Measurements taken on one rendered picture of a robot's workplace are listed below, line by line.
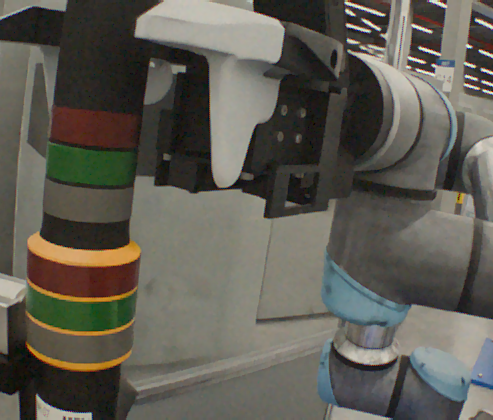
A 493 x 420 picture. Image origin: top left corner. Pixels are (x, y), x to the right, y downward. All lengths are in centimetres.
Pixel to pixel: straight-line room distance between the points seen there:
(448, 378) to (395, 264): 55
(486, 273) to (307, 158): 19
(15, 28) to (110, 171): 8
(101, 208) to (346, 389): 79
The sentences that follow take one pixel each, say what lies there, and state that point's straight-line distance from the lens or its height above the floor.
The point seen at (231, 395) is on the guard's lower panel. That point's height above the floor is 90.
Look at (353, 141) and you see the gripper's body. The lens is 33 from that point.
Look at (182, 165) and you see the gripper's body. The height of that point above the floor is 161.
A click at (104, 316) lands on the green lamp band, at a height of 156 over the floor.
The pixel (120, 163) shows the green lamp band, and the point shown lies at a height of 161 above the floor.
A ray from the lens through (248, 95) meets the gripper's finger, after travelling 19.
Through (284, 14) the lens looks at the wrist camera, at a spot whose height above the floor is 169.
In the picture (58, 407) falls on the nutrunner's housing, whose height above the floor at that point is 152.
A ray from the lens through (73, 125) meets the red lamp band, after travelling 19.
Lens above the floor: 164
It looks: 11 degrees down
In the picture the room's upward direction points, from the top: 8 degrees clockwise
